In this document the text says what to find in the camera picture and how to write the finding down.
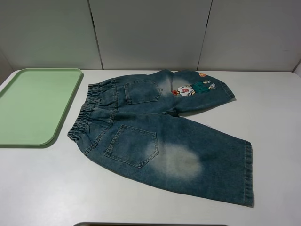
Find light green plastic tray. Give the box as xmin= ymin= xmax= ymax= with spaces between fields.
xmin=0 ymin=68 xmax=83 ymax=147

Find children's blue denim shorts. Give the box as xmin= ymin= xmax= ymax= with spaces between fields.
xmin=68 ymin=70 xmax=254 ymax=207

